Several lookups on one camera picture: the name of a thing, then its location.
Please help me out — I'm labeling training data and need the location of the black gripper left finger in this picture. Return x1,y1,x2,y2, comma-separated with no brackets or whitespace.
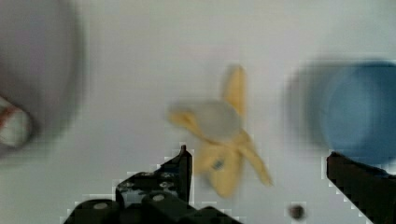
64,146,242,224

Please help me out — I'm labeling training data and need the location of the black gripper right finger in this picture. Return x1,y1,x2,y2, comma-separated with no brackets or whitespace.
326,152,396,224

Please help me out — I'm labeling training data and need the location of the peeled toy banana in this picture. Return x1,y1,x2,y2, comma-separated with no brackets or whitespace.
168,65,273,198

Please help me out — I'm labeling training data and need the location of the blue cup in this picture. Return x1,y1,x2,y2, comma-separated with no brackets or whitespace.
319,61,395,166

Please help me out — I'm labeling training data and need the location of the red ketchup bottle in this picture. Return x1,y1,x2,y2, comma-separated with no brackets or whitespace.
0,97,33,147

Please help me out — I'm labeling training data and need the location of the grey round plate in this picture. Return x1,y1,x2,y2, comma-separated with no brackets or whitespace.
0,0,85,157

